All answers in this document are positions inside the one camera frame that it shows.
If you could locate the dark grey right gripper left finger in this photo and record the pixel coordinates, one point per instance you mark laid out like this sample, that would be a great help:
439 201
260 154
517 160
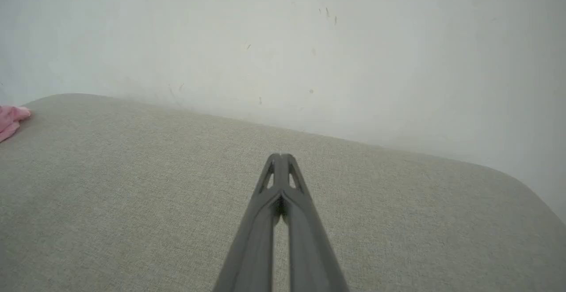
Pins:
254 239

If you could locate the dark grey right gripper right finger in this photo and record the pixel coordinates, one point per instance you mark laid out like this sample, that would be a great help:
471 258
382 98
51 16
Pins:
309 243

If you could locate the pink cloth garment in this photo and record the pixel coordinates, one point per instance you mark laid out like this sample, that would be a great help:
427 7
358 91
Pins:
11 117

